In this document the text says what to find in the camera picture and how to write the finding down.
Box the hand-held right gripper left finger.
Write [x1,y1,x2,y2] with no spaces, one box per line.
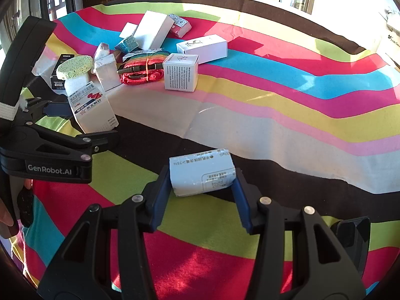
[37,164,172,300]

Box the small white box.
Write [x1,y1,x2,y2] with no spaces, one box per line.
[119,22,139,40]

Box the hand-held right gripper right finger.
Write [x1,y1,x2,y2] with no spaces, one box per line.
[233,167,366,300]

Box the teal and white box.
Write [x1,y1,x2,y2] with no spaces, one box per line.
[114,34,140,54]

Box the white foam block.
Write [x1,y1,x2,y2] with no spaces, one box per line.
[64,74,91,97]

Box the multicoloured striped cloth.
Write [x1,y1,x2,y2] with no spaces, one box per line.
[9,0,400,297]

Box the pink and white box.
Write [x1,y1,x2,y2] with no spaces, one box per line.
[167,13,192,38]

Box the round green sponge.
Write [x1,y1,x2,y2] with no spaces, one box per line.
[55,54,95,81]

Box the white box with black logo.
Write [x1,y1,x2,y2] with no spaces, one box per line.
[176,34,228,65]

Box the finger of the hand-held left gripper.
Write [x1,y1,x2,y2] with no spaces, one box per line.
[21,99,76,123]
[2,121,120,163]

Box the white box with grey print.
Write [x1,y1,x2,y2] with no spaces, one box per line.
[169,148,237,197]

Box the white printed bag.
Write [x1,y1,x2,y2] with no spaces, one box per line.
[376,6,400,69]

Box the white carton with red print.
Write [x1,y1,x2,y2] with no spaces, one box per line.
[67,80,120,134]

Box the person's left hand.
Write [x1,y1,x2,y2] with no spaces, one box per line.
[0,197,16,239]

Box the red lanyard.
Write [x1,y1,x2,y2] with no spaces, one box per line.
[117,60,165,85]

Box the white cube box with text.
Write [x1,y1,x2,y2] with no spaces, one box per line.
[162,53,200,93]

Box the large white box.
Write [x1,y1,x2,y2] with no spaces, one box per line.
[133,10,175,51]

